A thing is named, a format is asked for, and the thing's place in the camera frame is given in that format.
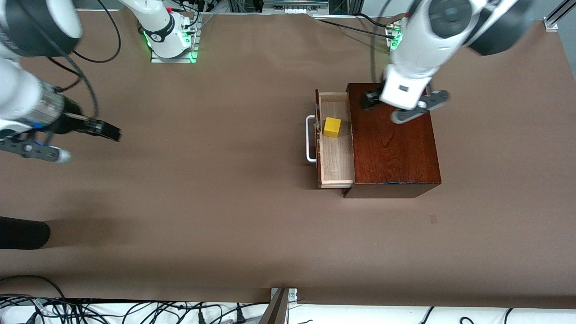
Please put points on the yellow wooden cube block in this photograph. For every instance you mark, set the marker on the yellow wooden cube block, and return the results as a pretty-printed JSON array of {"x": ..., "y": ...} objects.
[{"x": 332, "y": 128}]

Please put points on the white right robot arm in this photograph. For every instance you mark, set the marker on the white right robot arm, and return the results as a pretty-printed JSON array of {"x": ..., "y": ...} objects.
[{"x": 27, "y": 90}]

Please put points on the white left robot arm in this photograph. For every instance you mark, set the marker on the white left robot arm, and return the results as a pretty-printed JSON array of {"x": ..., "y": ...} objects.
[{"x": 427, "y": 45}]

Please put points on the dark brown wooden cabinet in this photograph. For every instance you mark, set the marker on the dark brown wooden cabinet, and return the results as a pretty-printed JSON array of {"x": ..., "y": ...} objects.
[{"x": 396, "y": 157}]

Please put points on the metal equipment rack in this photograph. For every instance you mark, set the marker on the metal equipment rack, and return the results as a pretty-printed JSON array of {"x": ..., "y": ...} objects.
[{"x": 294, "y": 6}]

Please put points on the black ribbed foam cylinder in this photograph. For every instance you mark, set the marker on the black ribbed foam cylinder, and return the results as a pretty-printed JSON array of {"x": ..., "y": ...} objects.
[{"x": 22, "y": 233}]

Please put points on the aluminium frame corner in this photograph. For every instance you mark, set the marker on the aluminium frame corner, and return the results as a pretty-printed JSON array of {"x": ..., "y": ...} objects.
[{"x": 551, "y": 23}]

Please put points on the silver table bracket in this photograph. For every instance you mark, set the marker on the silver table bracket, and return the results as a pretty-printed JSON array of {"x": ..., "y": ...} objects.
[{"x": 293, "y": 294}]

